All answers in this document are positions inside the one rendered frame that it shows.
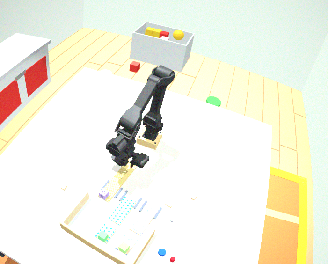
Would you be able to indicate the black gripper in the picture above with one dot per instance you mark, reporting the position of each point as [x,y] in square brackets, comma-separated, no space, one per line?
[138,160]

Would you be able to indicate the blue short cylinder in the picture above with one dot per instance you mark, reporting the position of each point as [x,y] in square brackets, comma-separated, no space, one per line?
[161,252]

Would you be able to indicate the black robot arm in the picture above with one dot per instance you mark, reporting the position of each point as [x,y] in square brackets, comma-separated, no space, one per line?
[155,87]

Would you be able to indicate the yellow crosshatch-patterned strip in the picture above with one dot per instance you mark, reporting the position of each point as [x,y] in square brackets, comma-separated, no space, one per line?
[118,180]

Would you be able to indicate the yellow strip with cyan dots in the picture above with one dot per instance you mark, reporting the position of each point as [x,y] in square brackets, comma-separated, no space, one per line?
[126,204]

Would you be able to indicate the purple labelled cube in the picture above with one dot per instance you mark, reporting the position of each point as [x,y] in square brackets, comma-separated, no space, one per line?
[103,194]

